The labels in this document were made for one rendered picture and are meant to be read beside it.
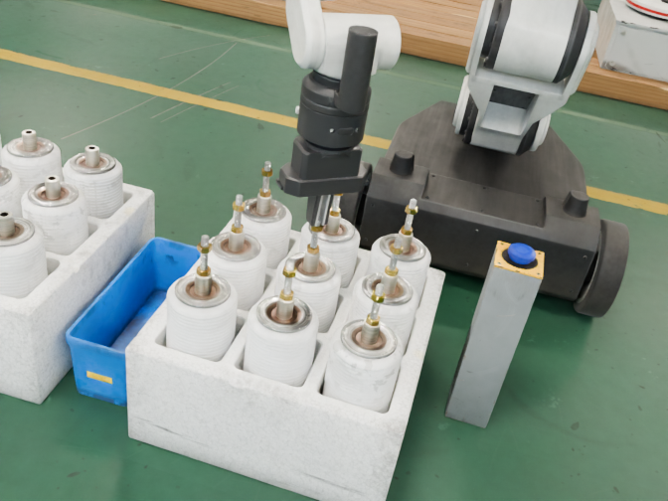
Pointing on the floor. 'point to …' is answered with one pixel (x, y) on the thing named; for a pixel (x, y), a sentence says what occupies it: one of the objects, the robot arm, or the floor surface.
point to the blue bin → (124, 317)
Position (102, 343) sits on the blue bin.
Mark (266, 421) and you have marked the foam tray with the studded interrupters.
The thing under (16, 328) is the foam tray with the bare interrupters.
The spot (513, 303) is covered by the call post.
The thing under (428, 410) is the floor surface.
